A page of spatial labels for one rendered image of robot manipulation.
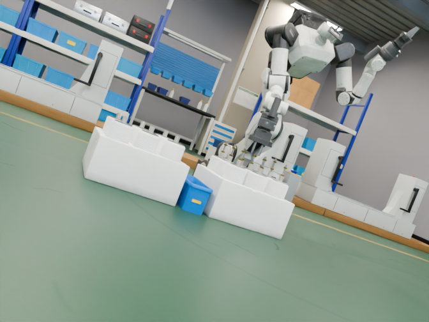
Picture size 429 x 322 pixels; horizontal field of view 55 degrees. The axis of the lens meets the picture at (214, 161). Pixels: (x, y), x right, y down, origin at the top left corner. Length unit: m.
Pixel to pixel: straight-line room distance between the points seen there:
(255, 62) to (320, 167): 4.37
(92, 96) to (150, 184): 2.27
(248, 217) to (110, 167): 0.65
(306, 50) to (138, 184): 1.22
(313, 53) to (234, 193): 0.99
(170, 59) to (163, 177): 6.33
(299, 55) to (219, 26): 8.48
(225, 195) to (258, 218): 0.20
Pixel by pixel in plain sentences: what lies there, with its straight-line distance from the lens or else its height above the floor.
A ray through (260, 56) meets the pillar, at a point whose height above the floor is 2.27.
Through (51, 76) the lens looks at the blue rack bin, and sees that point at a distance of 6.48.
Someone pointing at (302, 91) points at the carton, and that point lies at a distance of 7.49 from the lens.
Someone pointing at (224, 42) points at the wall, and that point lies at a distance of 10.82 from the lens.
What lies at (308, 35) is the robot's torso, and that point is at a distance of 2.45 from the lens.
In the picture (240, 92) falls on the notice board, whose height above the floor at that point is 1.45.
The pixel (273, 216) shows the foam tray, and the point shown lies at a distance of 1.95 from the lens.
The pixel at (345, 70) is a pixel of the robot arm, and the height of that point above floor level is 0.98.
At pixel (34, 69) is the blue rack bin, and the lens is 6.53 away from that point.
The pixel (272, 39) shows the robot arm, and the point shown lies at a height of 0.96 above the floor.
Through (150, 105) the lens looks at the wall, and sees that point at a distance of 10.31.
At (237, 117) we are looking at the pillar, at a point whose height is 0.95.
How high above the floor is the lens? 0.32
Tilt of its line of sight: 2 degrees down
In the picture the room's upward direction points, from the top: 21 degrees clockwise
